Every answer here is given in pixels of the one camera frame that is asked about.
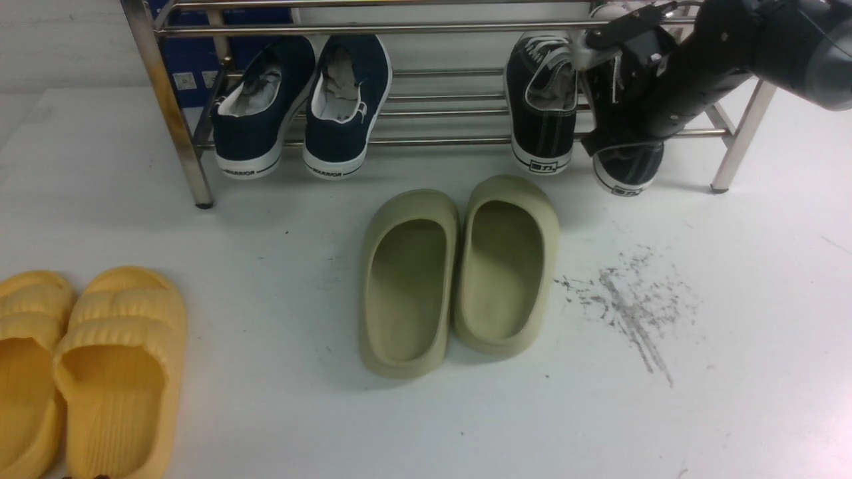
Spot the right yellow slipper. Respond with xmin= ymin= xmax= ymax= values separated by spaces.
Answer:
xmin=53 ymin=266 xmax=188 ymax=478

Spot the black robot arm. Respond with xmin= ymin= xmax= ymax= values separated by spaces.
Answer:
xmin=582 ymin=1 xmax=851 ymax=155

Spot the yellow slipper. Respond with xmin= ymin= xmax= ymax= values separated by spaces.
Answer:
xmin=1 ymin=270 xmax=76 ymax=478
xmin=53 ymin=266 xmax=188 ymax=478

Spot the black canvas sneaker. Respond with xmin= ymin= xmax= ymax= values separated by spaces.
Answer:
xmin=580 ymin=55 xmax=664 ymax=198
xmin=503 ymin=31 xmax=579 ymax=176

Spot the navy canvas sneaker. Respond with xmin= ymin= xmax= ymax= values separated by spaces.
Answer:
xmin=210 ymin=36 xmax=316 ymax=180
xmin=302 ymin=35 xmax=393 ymax=181

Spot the olive green slipper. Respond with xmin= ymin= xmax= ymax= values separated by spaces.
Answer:
xmin=359 ymin=189 xmax=459 ymax=380
xmin=453 ymin=175 xmax=562 ymax=357

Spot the left yellow slipper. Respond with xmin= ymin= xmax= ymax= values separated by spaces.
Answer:
xmin=1 ymin=270 xmax=76 ymax=478

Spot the left navy canvas sneaker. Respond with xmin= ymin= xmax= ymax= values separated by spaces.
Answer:
xmin=210 ymin=36 xmax=316 ymax=180

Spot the left olive green slipper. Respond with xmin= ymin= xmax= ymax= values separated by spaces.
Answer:
xmin=359 ymin=189 xmax=459 ymax=380

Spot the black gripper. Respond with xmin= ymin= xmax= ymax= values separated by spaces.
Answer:
xmin=581 ymin=55 xmax=696 ymax=156

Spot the blue cardboard box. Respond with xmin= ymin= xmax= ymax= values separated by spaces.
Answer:
xmin=161 ymin=7 xmax=300 ymax=108

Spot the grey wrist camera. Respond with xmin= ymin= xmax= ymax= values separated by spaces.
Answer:
xmin=571 ymin=1 xmax=679 ymax=72

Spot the stainless steel shoe rack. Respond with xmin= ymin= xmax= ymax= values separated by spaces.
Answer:
xmin=121 ymin=1 xmax=778 ymax=209

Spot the right navy canvas sneaker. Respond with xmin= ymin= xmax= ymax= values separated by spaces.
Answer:
xmin=302 ymin=35 xmax=393 ymax=181

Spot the right olive green slipper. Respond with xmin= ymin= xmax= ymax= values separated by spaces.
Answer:
xmin=453 ymin=175 xmax=562 ymax=357

